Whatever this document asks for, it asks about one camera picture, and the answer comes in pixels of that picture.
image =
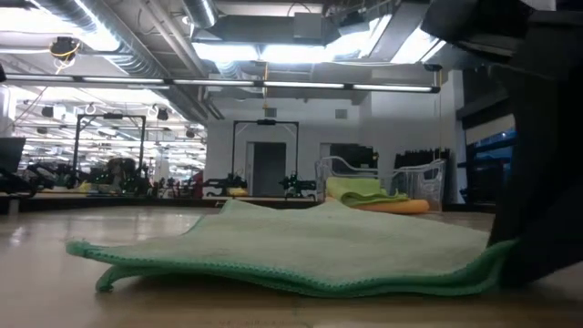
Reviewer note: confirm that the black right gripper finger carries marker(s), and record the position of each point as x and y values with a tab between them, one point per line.
546	182

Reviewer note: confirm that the orange microfiber towel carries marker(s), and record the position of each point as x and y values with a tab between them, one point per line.
396	207

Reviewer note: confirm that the lime green microfiber towel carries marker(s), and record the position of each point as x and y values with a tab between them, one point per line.
360	189

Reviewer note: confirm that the pale green towel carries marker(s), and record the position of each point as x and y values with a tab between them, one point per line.
319	241

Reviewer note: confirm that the black background robot arm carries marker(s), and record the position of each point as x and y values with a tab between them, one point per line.
223	184
54	175
298	184
132	180

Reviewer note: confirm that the black cabinet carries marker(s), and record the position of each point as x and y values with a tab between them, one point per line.
483	182

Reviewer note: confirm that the clear plastic bin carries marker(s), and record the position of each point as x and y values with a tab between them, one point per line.
423	180

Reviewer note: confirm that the black rack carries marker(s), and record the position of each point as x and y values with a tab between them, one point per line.
423	157

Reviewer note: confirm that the long ceiling light bar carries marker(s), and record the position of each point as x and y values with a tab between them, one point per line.
218	83

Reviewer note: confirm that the person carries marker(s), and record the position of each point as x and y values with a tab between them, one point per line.
120	168

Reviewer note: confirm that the black ceiling device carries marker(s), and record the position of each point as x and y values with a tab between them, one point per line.
64	48

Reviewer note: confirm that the dark monitor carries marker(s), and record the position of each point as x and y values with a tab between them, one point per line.
11	155

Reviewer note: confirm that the dark security camera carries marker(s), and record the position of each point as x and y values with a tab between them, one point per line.
433	68

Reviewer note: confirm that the grey wall grille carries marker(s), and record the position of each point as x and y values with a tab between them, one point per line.
341	114
271	112

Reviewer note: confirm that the round silver air duct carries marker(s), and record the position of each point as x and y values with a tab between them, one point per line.
200	11

